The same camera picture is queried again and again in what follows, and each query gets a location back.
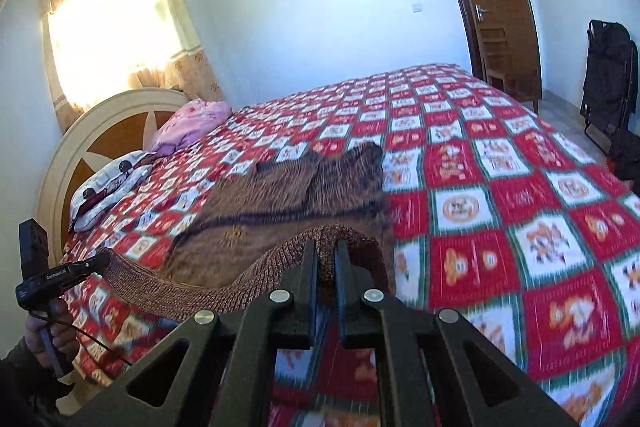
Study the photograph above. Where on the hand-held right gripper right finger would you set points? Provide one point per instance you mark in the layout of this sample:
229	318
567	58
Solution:
342	287

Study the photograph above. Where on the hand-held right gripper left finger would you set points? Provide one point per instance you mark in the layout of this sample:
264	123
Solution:
311	287

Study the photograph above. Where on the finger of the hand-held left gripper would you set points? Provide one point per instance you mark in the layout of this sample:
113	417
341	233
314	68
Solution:
92	264

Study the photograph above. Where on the brown knitted sun-print sweater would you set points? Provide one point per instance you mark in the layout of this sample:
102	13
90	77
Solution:
280	192

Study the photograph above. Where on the person's left forearm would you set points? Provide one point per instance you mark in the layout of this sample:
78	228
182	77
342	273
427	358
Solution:
20	382

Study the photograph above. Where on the person's left hand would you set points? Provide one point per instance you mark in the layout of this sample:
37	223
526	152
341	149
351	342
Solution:
67	334

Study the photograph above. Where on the grey patterned pillow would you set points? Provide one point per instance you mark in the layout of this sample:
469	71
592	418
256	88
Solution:
107	179

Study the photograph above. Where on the cream and brown headboard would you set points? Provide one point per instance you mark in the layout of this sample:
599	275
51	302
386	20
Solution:
115	127

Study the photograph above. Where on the pink floral pillow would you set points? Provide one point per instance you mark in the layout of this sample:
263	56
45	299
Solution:
190	122

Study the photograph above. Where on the red checked printed blanket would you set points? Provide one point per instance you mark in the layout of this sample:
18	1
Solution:
500	207

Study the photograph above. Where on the orange patterned curtain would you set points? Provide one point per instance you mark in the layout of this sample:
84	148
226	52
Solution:
190	72

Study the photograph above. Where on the wooden chair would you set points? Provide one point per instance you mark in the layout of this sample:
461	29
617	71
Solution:
496	57

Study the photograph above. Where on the black bag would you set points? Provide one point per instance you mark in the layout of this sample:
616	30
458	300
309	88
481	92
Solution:
625	154

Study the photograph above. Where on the black folding chair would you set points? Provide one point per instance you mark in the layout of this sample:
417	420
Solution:
607	72

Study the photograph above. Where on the white wall switch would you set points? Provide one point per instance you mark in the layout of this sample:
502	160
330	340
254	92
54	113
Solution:
416	7

